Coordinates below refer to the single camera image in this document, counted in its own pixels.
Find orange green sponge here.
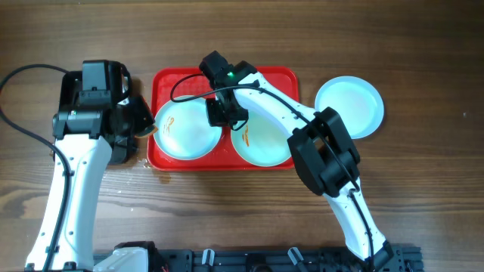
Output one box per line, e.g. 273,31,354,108
135,125,158,138

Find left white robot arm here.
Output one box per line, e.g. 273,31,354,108
24,60,156,271

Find black water tray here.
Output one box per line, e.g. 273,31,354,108
53,70,132,142

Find light blue plate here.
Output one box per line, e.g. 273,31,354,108
314,76,385,139
154,98,222,160
231,112,290,167

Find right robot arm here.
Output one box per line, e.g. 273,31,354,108
199,51,393,271

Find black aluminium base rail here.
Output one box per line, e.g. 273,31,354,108
160,245,424,272

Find red plastic tray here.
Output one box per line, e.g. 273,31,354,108
147,66,299,172

